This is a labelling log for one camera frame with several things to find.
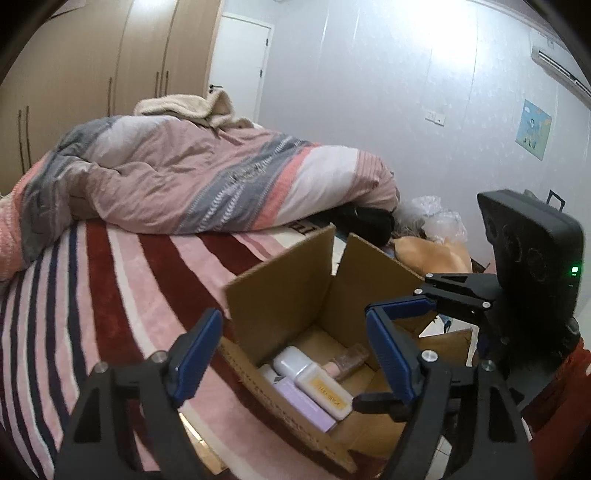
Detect pink cosmetic bottle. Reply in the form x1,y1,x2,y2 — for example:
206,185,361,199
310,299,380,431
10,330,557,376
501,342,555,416
322,344,370,382

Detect white bottle yellow label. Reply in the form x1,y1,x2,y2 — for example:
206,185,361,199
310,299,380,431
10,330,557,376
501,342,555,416
273,346,353,421

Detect lavender box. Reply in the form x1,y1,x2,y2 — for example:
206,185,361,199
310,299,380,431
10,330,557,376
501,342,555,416
259,364,337,433

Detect tan plush toy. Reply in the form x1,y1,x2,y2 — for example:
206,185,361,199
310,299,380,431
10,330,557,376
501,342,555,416
393,236,473,276

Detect red patterned sleeve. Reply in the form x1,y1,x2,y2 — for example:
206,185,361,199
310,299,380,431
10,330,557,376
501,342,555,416
523,341,591,479

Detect black clothing heap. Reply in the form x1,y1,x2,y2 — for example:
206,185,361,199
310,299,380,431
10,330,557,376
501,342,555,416
318,203,394,248

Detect clear plastic bags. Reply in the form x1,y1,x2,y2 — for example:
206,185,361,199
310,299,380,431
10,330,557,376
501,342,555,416
393,196,468,244

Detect brown cardboard box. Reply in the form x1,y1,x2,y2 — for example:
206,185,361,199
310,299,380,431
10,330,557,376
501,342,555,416
216,223,475,474

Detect striped red pink bedspread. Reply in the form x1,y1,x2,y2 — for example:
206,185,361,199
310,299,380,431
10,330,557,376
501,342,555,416
1,221,339,479

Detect pink grey striped duvet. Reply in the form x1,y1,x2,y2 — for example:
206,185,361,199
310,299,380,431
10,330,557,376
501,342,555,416
1,116,400,280

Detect white door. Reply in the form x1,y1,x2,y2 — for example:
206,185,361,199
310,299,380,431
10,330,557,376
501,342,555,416
208,13,273,122

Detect white air conditioner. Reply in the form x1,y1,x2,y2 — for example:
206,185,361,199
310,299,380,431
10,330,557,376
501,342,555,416
530,29,591,105

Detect beige wooden wardrobe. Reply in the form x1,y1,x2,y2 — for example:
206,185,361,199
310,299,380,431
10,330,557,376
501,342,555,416
1,0,222,193

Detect black camera housing right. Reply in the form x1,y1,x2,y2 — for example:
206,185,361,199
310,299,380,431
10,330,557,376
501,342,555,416
477,189,585,333

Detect black suitcase handle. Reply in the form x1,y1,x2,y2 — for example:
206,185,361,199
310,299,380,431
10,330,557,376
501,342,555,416
546,189,566,212

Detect white wall switch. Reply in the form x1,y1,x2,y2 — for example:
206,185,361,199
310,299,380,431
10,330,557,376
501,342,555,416
425,110,446,126

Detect cartoon wall poster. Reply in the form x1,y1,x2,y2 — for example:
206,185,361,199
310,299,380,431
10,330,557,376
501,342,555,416
516,100,552,161

